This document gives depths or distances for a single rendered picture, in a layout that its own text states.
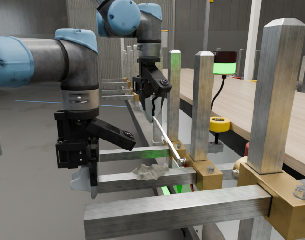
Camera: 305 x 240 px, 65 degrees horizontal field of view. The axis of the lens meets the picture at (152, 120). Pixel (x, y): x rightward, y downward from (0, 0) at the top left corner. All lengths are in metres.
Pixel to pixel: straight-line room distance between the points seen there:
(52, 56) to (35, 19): 8.15
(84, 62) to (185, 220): 0.32
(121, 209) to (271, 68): 0.26
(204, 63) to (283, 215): 0.35
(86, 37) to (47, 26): 7.87
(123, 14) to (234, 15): 6.33
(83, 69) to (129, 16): 0.19
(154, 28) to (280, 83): 0.48
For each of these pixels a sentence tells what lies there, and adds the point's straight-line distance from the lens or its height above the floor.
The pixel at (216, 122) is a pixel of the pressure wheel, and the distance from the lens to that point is 0.84.
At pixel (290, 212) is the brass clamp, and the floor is 0.96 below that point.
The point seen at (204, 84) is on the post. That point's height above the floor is 1.06.
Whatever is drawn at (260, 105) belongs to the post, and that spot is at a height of 1.07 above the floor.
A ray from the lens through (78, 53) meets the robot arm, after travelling 0.46.
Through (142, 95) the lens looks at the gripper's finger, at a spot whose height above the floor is 1.00.
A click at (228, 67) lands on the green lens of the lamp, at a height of 1.10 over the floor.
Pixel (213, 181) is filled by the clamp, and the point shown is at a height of 0.85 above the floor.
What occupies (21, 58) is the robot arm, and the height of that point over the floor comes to 1.13.
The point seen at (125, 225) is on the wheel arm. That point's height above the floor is 0.94.
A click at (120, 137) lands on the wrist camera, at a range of 0.51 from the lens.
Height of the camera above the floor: 1.14
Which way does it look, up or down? 16 degrees down
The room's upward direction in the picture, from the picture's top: straight up
